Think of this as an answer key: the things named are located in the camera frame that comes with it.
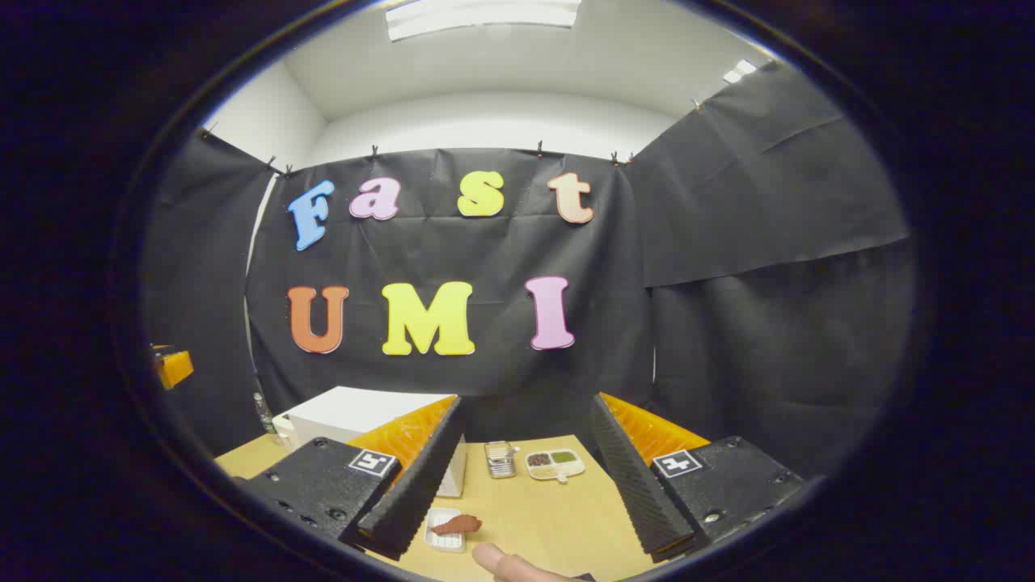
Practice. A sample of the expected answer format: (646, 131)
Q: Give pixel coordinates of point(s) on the long ceiling light panel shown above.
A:
(483, 16)

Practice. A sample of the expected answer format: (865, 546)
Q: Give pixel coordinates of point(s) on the white divided seasoning dish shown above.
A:
(555, 466)

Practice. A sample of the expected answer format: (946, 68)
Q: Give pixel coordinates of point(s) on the clear water bottle green label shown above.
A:
(264, 416)

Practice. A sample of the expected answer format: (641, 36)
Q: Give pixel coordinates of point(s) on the white microwave oven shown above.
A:
(356, 408)

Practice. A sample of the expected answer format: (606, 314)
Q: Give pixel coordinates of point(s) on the black backdrop cloth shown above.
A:
(485, 380)

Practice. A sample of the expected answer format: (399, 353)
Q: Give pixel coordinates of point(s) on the small white rectangular dish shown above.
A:
(443, 543)

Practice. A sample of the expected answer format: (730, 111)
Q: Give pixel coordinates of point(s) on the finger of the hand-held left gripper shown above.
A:
(174, 368)

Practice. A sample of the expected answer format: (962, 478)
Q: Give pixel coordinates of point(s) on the brown fried chicken leg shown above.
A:
(458, 525)

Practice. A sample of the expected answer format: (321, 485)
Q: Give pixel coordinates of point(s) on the small ceiling light panel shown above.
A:
(739, 71)

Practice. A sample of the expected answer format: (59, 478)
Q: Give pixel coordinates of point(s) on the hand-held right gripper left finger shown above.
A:
(420, 485)

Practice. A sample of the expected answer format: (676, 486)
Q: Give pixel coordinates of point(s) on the white toaster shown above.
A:
(283, 431)

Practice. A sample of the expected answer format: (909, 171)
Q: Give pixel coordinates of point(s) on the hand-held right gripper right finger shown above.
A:
(635, 493)

